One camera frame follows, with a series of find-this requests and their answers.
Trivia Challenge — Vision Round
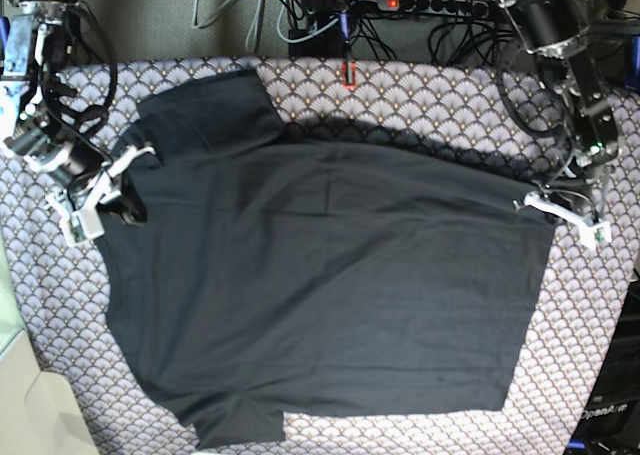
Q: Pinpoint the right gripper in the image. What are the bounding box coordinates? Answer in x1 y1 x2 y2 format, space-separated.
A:
64 154 147 225

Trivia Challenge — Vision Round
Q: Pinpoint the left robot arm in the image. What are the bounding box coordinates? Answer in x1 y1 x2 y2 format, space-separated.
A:
492 0 620 226

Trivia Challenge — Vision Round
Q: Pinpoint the red table clamp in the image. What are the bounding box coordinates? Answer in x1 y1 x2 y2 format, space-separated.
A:
341 60 357 90

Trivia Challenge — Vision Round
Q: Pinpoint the beige cabinet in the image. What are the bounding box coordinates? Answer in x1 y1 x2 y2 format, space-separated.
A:
1 251 98 454

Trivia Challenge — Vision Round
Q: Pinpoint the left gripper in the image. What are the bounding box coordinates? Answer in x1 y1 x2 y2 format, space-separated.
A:
537 178 601 220

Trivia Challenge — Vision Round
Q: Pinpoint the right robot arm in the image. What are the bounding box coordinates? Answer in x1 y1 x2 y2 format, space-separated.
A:
1 0 147 225

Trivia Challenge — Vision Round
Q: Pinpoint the dark navy T-shirt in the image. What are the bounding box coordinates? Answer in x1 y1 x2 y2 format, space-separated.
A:
97 71 554 448

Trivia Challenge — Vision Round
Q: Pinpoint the fan patterned tablecloth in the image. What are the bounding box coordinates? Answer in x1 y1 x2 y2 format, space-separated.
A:
1 58 639 454

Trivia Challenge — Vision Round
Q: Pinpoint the white power strip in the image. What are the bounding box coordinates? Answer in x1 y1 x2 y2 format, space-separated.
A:
375 0 490 19

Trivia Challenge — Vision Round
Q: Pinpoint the black cable bundle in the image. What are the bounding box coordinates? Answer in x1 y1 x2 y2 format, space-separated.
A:
279 0 531 69

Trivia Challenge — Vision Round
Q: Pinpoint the black OpenArm case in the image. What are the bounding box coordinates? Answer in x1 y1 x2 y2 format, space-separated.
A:
565 279 639 454

